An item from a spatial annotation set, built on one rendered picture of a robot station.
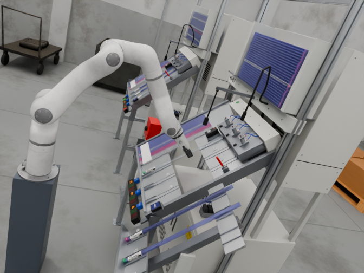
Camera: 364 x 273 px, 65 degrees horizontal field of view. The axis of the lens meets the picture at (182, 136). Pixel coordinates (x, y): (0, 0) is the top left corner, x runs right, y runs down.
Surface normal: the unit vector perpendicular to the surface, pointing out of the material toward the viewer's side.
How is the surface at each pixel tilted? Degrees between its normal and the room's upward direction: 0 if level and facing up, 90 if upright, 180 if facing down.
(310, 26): 90
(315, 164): 90
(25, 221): 90
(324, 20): 90
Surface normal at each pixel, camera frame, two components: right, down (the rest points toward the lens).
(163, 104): -0.08, -0.26
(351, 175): -0.91, -0.13
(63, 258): 0.30, -0.87
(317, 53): 0.20, 0.46
